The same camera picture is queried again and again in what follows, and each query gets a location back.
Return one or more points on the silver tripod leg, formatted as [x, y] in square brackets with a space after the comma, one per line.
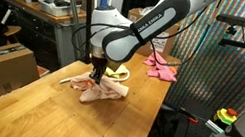
[73, 5]

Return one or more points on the peach t-shirt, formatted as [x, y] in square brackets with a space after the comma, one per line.
[104, 92]

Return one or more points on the black pole with base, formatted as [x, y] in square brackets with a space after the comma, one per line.
[88, 11]

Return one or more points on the yellow red emergency stop button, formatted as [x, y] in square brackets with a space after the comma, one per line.
[224, 116]

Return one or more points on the cardboard box with shipping label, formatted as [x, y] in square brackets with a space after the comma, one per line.
[162, 46]

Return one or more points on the yellow-green cloth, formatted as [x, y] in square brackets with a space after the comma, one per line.
[120, 71]

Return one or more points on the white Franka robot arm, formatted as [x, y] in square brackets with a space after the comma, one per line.
[123, 45]

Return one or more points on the white plastic bin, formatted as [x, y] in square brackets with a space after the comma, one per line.
[58, 9]

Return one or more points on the pink t-shirt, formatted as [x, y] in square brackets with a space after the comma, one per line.
[159, 72]

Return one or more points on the wooden stool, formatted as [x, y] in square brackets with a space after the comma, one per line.
[12, 29]

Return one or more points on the black stereo camera bar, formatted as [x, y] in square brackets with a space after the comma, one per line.
[237, 20]

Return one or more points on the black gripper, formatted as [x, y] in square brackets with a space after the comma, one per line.
[98, 63]

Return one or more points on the dark workbench with wooden top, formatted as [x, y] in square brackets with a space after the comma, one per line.
[34, 29]

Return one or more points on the black clamp with orange tip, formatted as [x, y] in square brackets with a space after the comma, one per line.
[192, 119]

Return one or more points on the cardboard box with black tape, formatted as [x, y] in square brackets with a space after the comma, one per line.
[0, 70]

